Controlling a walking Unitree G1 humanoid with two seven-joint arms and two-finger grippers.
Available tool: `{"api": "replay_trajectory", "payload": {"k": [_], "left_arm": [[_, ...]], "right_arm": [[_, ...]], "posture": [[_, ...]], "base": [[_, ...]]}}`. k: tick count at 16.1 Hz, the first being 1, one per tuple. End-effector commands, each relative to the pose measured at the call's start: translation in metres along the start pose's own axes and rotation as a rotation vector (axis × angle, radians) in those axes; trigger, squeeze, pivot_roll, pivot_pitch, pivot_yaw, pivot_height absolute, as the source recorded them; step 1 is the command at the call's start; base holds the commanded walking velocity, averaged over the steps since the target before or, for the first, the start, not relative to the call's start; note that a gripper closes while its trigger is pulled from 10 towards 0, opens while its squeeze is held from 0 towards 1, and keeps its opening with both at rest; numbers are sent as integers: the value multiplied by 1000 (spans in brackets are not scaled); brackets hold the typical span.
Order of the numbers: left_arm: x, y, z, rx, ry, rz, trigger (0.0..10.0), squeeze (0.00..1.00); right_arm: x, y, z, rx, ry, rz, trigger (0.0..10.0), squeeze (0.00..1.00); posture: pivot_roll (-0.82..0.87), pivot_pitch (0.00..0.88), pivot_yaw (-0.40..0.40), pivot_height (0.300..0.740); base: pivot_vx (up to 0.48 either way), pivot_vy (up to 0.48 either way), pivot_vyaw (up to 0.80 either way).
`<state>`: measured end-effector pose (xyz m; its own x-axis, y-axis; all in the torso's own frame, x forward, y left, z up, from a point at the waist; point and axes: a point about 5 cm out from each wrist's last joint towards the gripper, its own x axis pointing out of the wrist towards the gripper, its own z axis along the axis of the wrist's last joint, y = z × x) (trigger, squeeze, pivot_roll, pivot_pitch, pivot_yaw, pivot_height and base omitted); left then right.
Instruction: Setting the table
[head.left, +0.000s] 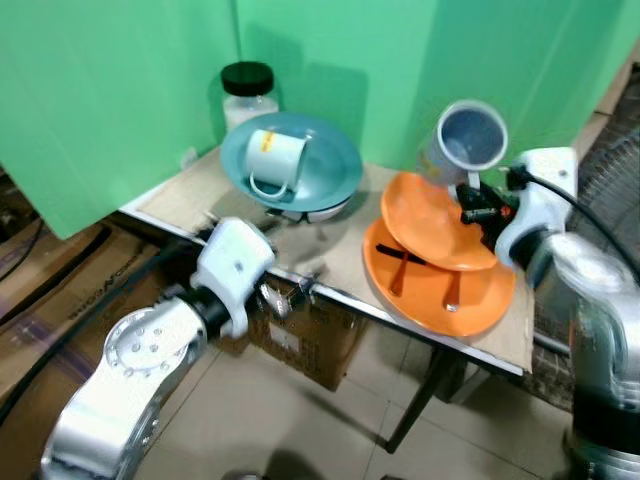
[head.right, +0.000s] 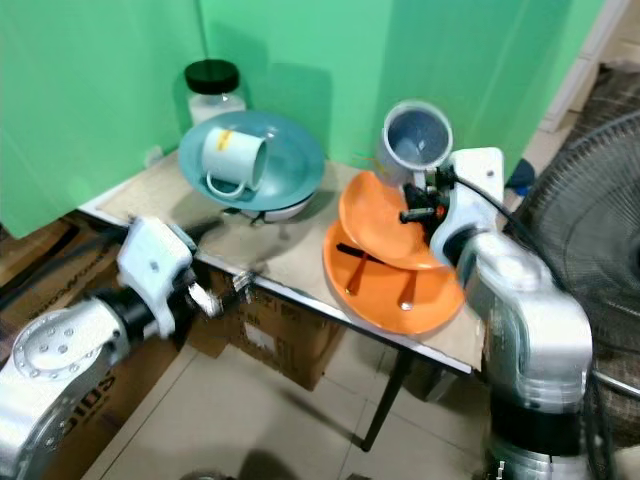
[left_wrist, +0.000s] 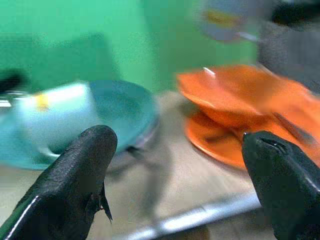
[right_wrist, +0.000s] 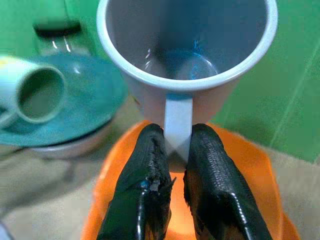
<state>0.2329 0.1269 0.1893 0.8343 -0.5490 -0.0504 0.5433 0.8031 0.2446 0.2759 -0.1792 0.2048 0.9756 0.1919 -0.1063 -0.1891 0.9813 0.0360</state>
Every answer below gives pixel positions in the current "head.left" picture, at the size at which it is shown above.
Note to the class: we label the blue-grey cup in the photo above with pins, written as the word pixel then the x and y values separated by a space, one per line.
pixel 470 138

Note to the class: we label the small orange plate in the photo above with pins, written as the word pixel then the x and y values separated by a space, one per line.
pixel 432 222

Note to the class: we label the small cardboard box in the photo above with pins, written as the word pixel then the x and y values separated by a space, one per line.
pixel 305 340

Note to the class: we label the large orange plate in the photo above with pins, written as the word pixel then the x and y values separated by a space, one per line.
pixel 480 295

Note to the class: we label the black utensil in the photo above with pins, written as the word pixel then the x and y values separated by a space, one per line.
pixel 402 255

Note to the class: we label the white bowl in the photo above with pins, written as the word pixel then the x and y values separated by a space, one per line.
pixel 320 211

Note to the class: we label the black electric fan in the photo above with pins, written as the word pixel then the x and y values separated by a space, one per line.
pixel 610 200

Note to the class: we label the green backdrop panel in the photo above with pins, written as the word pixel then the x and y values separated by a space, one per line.
pixel 420 60
pixel 100 100

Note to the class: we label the white mug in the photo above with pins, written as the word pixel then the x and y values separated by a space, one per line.
pixel 276 155

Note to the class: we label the teal plate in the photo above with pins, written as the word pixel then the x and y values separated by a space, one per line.
pixel 330 165

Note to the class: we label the black table leg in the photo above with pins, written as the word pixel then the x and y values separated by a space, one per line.
pixel 418 400

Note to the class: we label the glass jar with black lid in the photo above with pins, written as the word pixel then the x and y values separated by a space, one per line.
pixel 248 92

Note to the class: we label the large printed cardboard box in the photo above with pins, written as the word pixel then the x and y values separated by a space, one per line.
pixel 60 290

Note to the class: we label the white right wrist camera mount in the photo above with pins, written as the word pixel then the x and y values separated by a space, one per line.
pixel 540 205

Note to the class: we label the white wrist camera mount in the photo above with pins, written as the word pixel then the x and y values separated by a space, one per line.
pixel 540 205
pixel 235 260

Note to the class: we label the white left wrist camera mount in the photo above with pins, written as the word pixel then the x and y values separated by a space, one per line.
pixel 235 260

